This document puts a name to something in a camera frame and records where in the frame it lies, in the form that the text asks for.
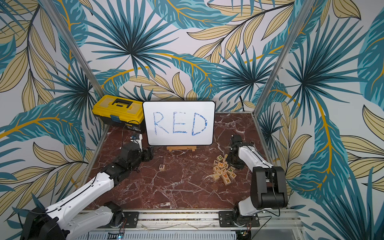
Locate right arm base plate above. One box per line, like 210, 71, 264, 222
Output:
218, 211, 260, 228

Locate wooden block letter K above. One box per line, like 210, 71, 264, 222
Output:
222, 176, 232, 186

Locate aluminium front rail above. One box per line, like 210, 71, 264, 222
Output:
77, 209, 307, 240

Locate wooden block letter R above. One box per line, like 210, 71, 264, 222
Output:
159, 165, 166, 172

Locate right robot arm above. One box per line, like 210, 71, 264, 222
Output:
227, 135, 289, 225

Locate wooden block letter H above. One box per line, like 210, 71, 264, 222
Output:
218, 162, 225, 169

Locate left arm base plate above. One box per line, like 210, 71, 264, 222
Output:
113, 211, 140, 229

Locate whiteboard with RED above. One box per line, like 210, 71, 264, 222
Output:
143, 101, 216, 146

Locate yellow black toolbox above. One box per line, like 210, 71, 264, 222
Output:
92, 95, 146, 134

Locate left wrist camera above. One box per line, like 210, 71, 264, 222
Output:
131, 134, 143, 150

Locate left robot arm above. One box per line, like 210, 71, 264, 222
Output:
21, 142, 154, 240

